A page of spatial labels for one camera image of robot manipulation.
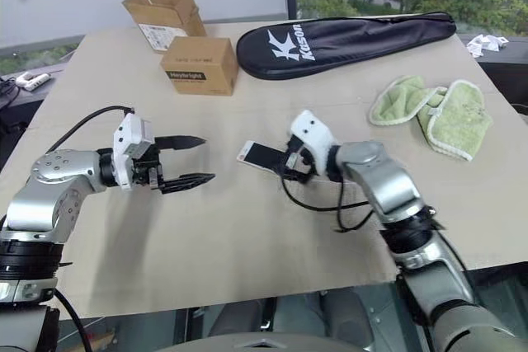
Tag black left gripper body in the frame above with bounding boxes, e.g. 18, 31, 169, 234
130, 142, 165, 193

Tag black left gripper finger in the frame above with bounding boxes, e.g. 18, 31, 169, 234
158, 172, 217, 196
153, 134, 207, 153

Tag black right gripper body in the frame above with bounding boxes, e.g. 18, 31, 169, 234
284, 135, 318, 183

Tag white smartphone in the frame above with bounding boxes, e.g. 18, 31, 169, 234
235, 140, 290, 172

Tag closed brown cardboard box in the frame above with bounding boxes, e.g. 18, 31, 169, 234
159, 35, 240, 97

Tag black Kason racket bag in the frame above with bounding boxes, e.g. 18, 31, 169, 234
235, 11, 458, 81

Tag green towel cloth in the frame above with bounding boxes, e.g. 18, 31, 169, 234
368, 75, 449, 127
416, 79, 494, 162

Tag open brown cardboard box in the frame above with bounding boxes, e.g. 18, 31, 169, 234
121, 0, 208, 54

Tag white power strip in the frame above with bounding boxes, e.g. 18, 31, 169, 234
15, 72, 51, 92

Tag white crumpled papers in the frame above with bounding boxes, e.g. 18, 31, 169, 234
465, 33, 511, 59

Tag black side desk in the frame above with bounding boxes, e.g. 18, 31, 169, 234
457, 32, 528, 116

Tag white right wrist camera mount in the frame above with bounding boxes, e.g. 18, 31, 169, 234
290, 110, 338, 175

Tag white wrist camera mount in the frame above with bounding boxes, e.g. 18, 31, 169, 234
290, 110, 338, 175
112, 112, 156, 192

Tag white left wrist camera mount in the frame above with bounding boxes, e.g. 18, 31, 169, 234
112, 112, 156, 192

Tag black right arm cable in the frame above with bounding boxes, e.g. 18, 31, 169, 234
280, 170, 384, 234

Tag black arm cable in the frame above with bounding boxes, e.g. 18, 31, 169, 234
280, 170, 384, 234
44, 106, 136, 155

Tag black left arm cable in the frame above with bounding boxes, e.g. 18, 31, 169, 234
44, 106, 136, 155

